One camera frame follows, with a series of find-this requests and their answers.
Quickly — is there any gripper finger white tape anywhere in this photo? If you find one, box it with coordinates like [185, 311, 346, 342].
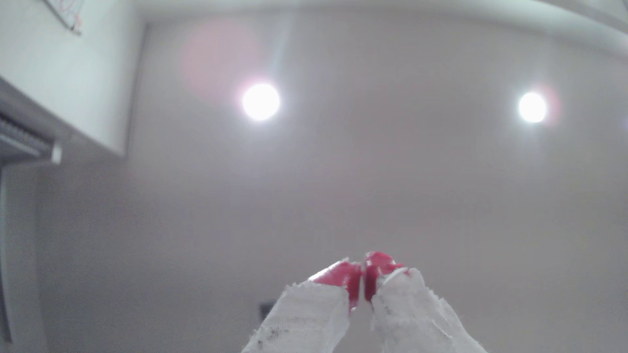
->
[364, 251, 487, 353]
[241, 259, 363, 353]

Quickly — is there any round ceiling light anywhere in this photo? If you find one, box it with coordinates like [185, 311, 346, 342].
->
[242, 83, 282, 122]
[518, 91, 548, 124]

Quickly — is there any grey window blind rail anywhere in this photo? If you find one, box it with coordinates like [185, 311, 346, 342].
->
[0, 112, 63, 166]

